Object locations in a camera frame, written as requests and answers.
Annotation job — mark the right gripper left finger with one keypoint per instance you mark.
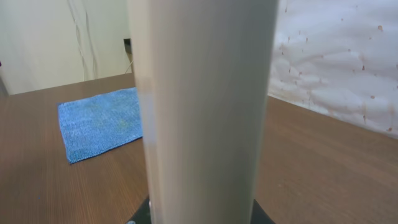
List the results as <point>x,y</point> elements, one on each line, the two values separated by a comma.
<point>144,214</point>

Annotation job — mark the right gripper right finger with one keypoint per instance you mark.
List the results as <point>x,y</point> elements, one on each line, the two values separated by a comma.
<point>259,216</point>

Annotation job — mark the blue cloth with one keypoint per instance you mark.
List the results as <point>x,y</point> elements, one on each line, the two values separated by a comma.
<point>99,124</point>

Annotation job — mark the white pipette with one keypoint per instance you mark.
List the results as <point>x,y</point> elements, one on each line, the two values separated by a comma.
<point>202,109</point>

